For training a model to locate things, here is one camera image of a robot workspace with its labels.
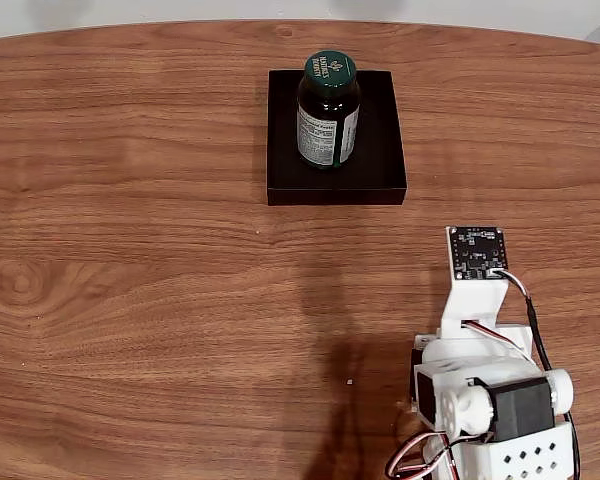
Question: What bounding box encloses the green-capped dark pill bottle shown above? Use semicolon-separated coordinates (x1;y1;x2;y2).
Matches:
295;49;362;172

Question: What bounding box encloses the black shallow box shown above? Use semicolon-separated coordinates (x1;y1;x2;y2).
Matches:
266;68;409;207

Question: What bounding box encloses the black camera circuit board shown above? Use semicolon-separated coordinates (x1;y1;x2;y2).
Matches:
446;225;509;282

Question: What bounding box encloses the black camera cable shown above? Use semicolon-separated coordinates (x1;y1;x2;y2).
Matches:
487;268;581;480

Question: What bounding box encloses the looped striped servo cable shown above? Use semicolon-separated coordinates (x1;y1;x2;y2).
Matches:
385;430;454;479

